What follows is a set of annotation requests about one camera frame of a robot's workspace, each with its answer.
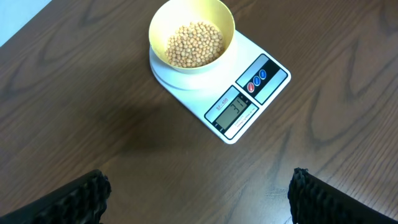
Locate white digital kitchen scale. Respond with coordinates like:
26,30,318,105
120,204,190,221
149,32,291,144

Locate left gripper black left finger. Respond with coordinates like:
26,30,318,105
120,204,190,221
1,169,111,224

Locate yellow bowl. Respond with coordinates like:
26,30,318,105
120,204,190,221
149,0,236,74

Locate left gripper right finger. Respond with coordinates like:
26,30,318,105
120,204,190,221
287,167,397,224

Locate soybeans in yellow bowl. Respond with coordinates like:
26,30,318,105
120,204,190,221
165,21,224,68

